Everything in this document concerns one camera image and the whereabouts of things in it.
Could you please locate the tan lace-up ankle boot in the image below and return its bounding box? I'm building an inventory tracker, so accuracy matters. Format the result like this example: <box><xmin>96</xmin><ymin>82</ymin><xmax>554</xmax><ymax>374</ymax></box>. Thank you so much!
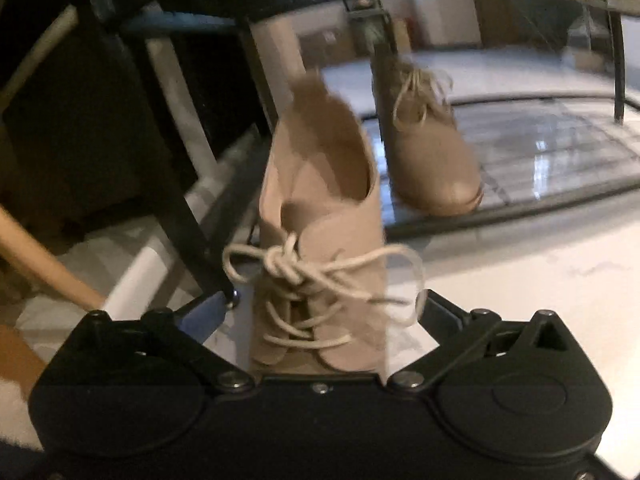
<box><xmin>222</xmin><ymin>72</ymin><xmax>425</xmax><ymax>375</ymax></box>

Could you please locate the wooden chair leg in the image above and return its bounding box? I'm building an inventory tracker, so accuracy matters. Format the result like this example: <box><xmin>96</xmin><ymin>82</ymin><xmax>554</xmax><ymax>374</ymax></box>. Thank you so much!
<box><xmin>1</xmin><ymin>208</ymin><xmax>105</xmax><ymax>311</ymax></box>

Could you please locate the black metal shoe rack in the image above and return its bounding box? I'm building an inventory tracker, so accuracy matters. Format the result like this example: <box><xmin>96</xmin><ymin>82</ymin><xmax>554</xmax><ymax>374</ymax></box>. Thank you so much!
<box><xmin>91</xmin><ymin>0</ymin><xmax>639</xmax><ymax>297</ymax></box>

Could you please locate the white metal frame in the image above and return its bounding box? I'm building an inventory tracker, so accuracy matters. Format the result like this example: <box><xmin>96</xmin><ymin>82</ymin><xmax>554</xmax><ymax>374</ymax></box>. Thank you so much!
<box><xmin>1</xmin><ymin>0</ymin><xmax>240</xmax><ymax>308</ymax></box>

